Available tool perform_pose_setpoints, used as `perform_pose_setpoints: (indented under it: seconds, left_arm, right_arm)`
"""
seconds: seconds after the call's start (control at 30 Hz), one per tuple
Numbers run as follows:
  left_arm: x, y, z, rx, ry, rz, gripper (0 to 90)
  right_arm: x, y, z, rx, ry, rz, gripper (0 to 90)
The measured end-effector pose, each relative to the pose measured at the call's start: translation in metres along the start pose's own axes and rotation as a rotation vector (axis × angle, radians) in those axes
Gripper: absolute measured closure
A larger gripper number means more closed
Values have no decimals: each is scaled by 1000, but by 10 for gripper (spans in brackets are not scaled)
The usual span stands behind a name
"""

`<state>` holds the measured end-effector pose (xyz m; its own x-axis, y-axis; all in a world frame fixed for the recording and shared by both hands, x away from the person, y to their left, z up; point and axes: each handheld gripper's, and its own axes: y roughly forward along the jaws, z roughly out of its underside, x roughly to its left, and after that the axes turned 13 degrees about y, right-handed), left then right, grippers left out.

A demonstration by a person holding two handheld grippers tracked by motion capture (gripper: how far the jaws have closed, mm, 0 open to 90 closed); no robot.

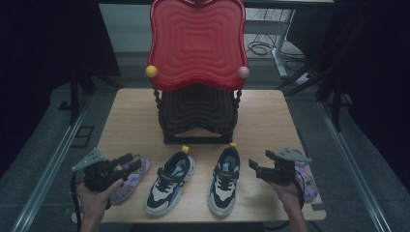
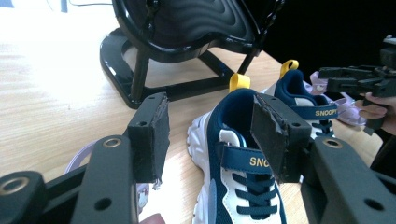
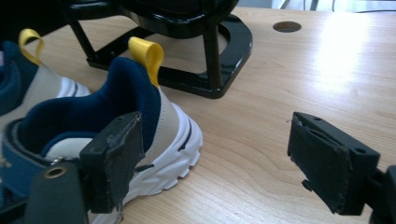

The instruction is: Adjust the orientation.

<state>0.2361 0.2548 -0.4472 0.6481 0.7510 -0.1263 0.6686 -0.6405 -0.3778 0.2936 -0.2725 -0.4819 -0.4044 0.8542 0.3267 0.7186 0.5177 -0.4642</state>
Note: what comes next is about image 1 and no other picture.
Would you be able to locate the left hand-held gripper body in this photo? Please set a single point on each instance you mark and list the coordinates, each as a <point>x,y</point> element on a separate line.
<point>96,175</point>

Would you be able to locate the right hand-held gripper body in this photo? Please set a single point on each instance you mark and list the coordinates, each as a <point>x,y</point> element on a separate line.
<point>280,172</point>

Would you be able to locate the purple shoe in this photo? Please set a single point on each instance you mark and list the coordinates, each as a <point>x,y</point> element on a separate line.
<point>309,185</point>
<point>129,188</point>

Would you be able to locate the navy and white sneaker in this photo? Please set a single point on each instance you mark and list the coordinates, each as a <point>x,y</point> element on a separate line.
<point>166,190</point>
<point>223,187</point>

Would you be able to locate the person's right hand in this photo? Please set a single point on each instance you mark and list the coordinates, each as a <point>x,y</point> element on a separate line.
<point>290,198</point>

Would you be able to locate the person's left hand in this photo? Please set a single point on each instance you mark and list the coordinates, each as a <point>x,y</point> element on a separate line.
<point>93,203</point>

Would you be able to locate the black tripod stand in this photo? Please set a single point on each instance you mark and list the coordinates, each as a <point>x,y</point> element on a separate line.
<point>74,96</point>
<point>335,103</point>

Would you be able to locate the white metal desk stand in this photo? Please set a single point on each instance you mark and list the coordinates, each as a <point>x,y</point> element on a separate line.
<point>280,48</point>

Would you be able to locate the black curtain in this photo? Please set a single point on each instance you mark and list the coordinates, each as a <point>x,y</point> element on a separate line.
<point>42,64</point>
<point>370,80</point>

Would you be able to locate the aluminium floor rail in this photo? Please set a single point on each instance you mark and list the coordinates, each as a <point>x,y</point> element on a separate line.
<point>354,174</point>
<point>48,174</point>

